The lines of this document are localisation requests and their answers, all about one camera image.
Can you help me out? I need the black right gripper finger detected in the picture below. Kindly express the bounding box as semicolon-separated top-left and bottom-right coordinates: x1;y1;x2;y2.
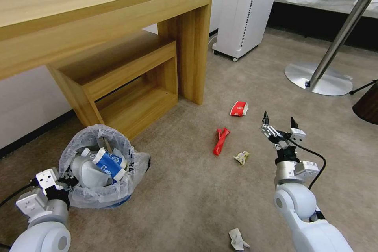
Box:
259;111;284;148
289;117;305;144

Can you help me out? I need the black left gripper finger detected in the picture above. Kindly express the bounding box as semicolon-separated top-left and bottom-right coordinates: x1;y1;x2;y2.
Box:
56;175;74;191

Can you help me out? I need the blue trash bin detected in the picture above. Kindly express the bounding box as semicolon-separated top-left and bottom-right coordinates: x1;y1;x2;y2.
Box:
68;133;136;209

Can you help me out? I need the translucent plastic bin liner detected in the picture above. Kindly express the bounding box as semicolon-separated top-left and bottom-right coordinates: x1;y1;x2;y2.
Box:
58;124;152;209

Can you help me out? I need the yellow crumpled wrapper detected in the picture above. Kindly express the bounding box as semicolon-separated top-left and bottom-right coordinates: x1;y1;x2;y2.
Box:
233;151;250;165

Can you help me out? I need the blue white paper cup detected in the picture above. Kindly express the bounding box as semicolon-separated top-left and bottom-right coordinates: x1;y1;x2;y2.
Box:
102;165;126;183
92;148;128;173

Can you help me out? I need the red crumpled wrapper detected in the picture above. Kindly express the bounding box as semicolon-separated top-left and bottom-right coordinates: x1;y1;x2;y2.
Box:
213;127;231;156

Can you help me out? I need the thin brown stick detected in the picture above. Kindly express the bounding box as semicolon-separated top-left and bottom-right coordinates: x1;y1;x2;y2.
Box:
100;137;113;154

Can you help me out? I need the white crumpled tissue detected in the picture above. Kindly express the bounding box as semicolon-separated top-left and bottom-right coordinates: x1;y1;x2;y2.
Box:
228;228;251;250

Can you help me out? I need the white wheeled air purifier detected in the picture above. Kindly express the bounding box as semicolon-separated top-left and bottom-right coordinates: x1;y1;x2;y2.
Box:
212;0;285;63

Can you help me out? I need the small wooden bench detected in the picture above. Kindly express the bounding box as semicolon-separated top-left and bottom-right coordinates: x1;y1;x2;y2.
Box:
47;30;179;140

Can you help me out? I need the large wooden desk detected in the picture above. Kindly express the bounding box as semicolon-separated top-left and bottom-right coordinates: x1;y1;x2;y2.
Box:
0;0;214;106

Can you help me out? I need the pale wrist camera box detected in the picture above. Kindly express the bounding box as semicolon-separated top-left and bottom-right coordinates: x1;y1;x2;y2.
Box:
35;168;60;190

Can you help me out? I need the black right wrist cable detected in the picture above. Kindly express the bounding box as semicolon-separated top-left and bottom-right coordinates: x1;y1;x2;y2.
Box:
288;138;327;190

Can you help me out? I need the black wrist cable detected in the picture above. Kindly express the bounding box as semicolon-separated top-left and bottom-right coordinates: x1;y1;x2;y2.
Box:
0;182;36;207
288;138;327;190

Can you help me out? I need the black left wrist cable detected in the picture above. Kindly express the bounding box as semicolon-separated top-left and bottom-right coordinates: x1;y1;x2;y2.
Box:
0;182;36;207

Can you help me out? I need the thin black cable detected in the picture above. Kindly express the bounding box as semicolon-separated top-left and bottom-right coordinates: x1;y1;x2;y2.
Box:
348;79;378;95

